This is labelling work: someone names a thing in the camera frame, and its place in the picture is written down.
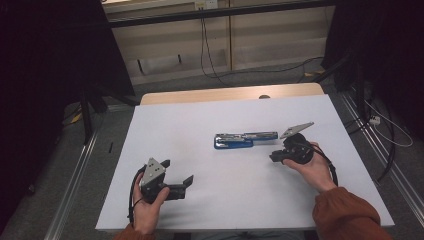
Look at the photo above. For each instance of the yellow floor tape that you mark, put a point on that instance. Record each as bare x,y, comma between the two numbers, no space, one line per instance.
315,73
76,118

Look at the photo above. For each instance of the white wall socket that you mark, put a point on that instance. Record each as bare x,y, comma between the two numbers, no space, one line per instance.
206,4

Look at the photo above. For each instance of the white table cover board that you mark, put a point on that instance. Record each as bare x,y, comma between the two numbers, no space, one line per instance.
233,200

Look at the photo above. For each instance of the white power strip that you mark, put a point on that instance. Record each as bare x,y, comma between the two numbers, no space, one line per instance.
375,120

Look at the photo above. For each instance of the aluminium floor rail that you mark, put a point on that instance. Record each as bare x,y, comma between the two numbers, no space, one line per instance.
400,180
71,186

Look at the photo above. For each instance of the black horizontal bar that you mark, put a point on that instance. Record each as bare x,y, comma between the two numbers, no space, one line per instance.
216,13

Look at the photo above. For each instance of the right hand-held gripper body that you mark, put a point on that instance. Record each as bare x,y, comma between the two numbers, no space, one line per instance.
296,148

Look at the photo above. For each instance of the person's grey trouser legs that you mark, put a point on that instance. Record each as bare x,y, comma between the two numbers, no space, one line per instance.
250,236

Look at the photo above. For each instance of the blue stapler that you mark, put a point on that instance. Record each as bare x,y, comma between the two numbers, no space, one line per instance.
233,142

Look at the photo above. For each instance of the black curtain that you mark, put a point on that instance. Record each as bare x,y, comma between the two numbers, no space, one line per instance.
40,66
390,50

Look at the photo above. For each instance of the person's right hand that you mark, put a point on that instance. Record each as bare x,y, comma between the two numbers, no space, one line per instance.
316,173

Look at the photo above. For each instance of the small black floor object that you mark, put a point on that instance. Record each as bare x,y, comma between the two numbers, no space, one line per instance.
110,147

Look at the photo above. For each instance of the person's left hand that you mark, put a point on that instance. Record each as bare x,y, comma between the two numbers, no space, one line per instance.
148,216

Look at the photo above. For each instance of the black metal stand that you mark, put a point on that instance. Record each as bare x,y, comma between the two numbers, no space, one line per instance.
86,113

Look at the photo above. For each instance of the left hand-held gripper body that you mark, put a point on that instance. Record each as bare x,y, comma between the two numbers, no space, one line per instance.
152,171

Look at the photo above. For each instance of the light wooden table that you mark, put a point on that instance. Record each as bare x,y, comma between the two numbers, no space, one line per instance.
206,95

